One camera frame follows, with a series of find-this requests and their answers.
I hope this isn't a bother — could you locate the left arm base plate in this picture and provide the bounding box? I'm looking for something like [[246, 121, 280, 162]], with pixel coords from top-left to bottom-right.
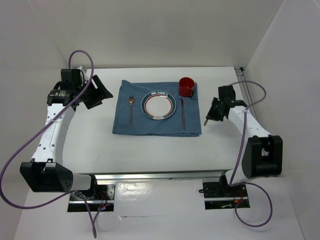
[[67, 182, 116, 213]]

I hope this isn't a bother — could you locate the aluminium front table rail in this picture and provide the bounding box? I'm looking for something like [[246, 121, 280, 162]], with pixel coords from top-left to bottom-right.
[[76, 170, 227, 182]]

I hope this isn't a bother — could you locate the copper fork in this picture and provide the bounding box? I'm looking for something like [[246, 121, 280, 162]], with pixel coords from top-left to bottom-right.
[[129, 95, 135, 127]]

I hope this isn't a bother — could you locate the copper knife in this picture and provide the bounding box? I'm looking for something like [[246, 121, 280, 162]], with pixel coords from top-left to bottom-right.
[[180, 98, 186, 131]]

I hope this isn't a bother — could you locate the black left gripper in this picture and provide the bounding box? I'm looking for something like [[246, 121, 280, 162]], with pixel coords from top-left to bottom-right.
[[75, 74, 113, 110]]

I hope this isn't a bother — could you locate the white plate green red rim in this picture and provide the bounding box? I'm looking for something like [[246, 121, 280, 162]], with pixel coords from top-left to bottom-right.
[[140, 90, 177, 120]]

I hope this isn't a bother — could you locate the red mug black handle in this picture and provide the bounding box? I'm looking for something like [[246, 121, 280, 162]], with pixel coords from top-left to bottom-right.
[[178, 77, 195, 98]]

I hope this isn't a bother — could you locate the aluminium right side rail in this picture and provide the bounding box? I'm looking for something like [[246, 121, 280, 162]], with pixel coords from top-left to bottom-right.
[[234, 67, 253, 105]]

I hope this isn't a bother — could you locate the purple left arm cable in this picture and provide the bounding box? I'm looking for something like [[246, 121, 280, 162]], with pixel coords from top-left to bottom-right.
[[0, 49, 101, 239]]

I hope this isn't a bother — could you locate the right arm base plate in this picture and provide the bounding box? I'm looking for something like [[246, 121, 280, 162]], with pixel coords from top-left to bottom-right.
[[198, 182, 250, 210]]

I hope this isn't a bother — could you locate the blue cloth napkin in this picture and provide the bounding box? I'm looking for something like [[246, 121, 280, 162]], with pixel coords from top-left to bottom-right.
[[112, 80, 202, 137]]

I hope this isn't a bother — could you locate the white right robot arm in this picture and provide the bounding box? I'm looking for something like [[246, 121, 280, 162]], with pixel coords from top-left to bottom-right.
[[205, 85, 283, 196]]

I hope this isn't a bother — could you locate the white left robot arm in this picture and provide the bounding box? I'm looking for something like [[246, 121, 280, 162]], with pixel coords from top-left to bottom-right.
[[19, 67, 113, 200]]

